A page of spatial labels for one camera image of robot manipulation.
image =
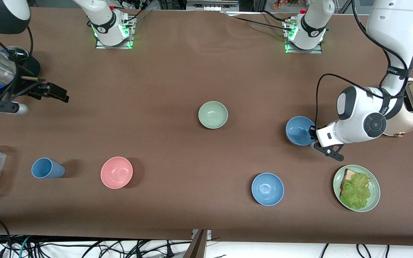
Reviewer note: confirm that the green plate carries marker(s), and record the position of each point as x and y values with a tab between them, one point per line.
375	190

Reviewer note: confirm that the white power strip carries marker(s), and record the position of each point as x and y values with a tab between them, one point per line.
131	3

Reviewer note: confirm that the silver bracket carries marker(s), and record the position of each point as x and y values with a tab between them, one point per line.
209	233

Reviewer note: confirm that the orange decorative item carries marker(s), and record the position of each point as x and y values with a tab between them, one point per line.
281	3

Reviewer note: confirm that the blue bowl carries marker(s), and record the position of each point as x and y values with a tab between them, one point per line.
298	130
267	189

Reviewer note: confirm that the bread slice under lettuce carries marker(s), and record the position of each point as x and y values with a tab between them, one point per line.
350	174

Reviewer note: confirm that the green bowl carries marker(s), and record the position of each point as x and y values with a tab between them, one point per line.
213	114

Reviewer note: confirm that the pink bowl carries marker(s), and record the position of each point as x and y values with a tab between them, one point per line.
117	172

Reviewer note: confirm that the blue cup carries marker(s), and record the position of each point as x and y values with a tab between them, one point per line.
47	168

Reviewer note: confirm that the green lettuce leaf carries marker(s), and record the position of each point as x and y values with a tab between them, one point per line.
355	191

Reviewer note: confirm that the black cylindrical container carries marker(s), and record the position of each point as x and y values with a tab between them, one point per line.
31	66

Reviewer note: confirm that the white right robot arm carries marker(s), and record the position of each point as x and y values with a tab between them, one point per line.
102	18

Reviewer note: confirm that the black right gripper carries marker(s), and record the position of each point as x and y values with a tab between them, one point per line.
27	87

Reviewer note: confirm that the grey metal box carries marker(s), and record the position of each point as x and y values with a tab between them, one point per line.
210	5

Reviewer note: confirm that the dark stand bar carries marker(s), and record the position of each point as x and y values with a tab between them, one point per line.
197	247

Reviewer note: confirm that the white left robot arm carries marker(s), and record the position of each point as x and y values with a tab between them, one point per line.
357	114

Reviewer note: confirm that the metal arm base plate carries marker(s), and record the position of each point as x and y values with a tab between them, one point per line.
102	46
314	51

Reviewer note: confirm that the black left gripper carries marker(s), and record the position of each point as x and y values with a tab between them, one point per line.
313	132

